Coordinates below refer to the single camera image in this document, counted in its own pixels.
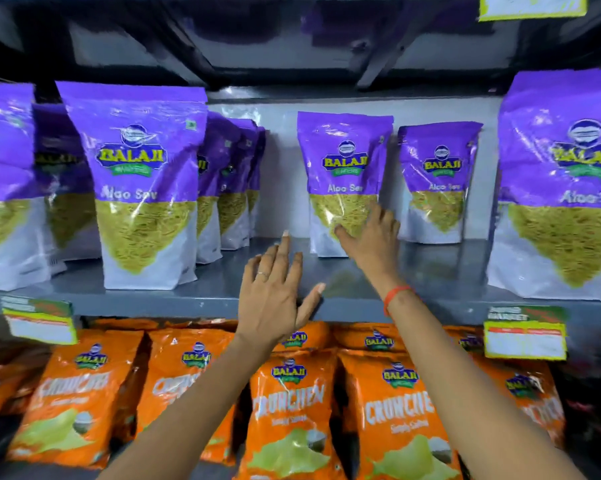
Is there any person's left hand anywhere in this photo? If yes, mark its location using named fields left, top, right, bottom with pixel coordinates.
left=235, top=231, right=327, bottom=346

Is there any person's right hand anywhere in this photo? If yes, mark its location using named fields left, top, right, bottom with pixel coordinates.
left=335, top=204, right=407, bottom=298

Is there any purple snack pouch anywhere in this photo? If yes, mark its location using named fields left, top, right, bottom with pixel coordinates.
left=297, top=111, right=394, bottom=258

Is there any person's right forearm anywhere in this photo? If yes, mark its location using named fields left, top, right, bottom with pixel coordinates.
left=380, top=287, right=587, bottom=480

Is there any person's left forearm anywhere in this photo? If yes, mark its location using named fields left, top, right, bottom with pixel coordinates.
left=98, top=333, right=283, bottom=480

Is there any grey metal shelf board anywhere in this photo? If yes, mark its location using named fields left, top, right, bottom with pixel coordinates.
left=0, top=237, right=601, bottom=345

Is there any red thread wrist band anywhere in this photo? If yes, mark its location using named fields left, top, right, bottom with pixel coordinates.
left=383, top=285, right=414, bottom=317

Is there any row of orange packets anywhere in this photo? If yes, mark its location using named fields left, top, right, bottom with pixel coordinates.
left=0, top=317, right=568, bottom=480

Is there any row of purple packets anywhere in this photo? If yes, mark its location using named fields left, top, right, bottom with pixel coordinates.
left=0, top=67, right=601, bottom=302

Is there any yellow-edged shelf price tag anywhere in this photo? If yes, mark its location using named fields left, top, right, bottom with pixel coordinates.
left=479, top=0, right=588, bottom=22
left=1, top=296, right=79, bottom=346
left=483, top=305, right=569, bottom=362

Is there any dark metal shelf board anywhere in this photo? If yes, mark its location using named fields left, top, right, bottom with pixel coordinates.
left=0, top=0, right=601, bottom=103

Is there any dark red snack packet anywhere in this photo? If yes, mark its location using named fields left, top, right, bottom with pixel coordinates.
left=550, top=352, right=601, bottom=468

